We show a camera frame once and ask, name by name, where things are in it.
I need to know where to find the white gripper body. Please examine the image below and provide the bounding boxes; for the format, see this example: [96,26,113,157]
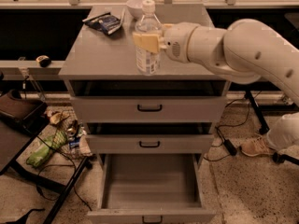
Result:
[160,22,199,63]

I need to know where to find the clear plastic water bottle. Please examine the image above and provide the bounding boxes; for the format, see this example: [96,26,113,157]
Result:
[135,0,162,76]

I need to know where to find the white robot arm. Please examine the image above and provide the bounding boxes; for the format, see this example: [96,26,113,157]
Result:
[133,19,299,105]

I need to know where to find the grey drawer cabinet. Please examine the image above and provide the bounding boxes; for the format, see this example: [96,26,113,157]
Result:
[58,3,238,156]

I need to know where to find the top grey drawer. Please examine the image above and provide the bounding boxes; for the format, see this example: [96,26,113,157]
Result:
[70,80,226,123]

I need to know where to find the grey drawer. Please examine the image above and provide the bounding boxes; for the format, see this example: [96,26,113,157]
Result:
[87,154,215,224]
[87,123,213,154]
[70,80,226,123]

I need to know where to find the middle grey drawer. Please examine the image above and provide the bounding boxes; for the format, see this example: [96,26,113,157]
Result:
[87,123,213,154]

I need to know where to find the bottom grey drawer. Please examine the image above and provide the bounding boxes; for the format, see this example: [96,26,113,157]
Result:
[87,154,215,224]

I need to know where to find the white ceramic bowl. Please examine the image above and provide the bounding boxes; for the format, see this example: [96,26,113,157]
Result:
[126,0,144,20]

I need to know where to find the blue snack bag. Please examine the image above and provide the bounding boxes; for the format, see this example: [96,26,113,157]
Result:
[82,9,125,35]

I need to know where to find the black power adapter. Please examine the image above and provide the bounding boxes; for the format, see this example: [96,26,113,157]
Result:
[223,139,237,156]

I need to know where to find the black tripod stand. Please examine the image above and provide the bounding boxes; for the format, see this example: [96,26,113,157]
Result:
[245,90,269,134]

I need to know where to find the tan sneaker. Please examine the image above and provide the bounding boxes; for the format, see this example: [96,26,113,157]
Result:
[240,137,275,157]

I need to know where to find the person leg grey trousers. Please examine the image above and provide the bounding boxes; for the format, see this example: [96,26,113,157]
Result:
[266,113,299,151]

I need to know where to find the green snack bag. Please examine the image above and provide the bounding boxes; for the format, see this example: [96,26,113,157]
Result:
[26,131,67,168]

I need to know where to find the wire mesh basket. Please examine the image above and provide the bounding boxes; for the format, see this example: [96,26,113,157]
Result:
[46,107,92,160]

